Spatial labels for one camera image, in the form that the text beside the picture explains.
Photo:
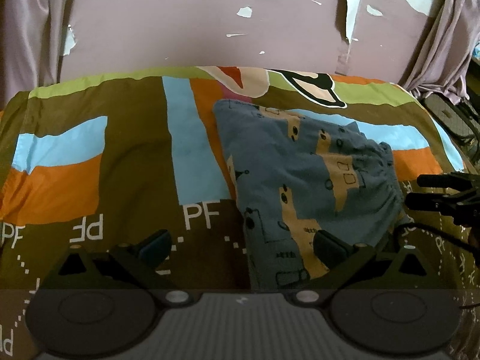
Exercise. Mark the dark grid-patterned object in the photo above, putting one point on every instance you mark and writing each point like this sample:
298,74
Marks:
450,116

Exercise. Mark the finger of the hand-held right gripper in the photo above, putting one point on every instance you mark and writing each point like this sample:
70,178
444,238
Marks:
431,180
423,200

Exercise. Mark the colourful printed blanket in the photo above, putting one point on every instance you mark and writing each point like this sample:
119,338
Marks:
112,180

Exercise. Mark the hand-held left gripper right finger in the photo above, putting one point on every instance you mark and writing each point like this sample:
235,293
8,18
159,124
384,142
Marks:
330,249

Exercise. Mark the pink curtain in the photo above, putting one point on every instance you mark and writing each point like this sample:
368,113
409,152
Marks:
442,41
30,33

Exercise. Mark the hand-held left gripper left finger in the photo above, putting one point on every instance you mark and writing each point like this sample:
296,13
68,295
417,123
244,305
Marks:
155,247

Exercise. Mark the blue car-print pants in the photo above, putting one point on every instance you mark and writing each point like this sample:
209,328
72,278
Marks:
303,195

